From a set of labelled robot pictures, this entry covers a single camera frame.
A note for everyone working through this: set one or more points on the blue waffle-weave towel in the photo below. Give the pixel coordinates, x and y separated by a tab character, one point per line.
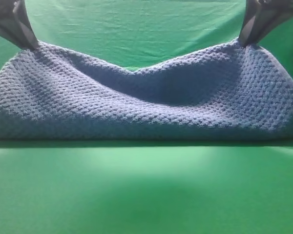
223	92

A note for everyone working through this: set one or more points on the green backdrop cloth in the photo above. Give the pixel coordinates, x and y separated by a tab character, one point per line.
134	34

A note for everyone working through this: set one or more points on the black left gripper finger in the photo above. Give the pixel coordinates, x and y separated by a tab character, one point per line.
15	26

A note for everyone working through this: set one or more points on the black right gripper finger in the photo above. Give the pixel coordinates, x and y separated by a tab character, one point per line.
272	14
248	34

